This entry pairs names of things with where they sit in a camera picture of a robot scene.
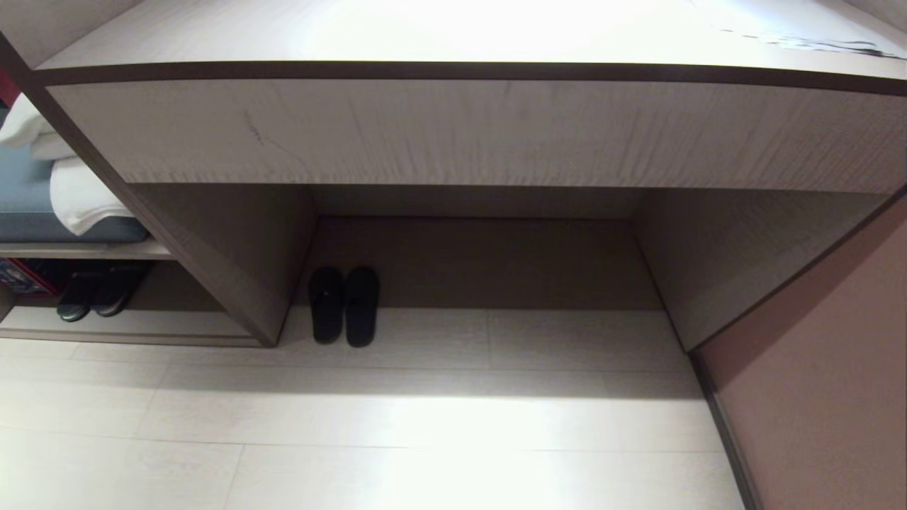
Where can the light wood desk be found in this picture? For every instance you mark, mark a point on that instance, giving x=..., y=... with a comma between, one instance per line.
x=468, y=127

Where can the red printed box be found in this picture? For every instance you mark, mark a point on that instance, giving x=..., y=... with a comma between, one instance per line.
x=25, y=276

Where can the wooden shoe shelf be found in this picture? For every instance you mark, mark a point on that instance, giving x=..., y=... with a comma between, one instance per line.
x=106, y=326

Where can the white folded towel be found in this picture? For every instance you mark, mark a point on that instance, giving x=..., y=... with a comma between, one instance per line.
x=25, y=127
x=83, y=195

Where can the black slipper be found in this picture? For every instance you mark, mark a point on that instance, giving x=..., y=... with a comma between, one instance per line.
x=76, y=297
x=117, y=290
x=361, y=306
x=327, y=306

